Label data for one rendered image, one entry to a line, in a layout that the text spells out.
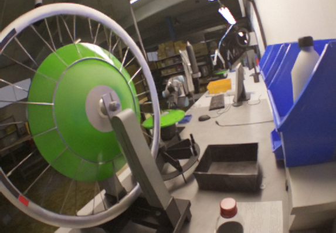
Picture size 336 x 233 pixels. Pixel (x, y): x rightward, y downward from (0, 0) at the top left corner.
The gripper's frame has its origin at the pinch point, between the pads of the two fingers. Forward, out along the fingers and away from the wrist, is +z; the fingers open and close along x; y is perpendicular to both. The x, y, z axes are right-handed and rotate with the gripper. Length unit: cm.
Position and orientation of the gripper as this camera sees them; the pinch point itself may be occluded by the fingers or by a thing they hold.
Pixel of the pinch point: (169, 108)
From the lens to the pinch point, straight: 128.8
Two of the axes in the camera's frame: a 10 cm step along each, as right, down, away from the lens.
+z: -1.4, 8.0, -5.8
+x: -8.9, 1.5, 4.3
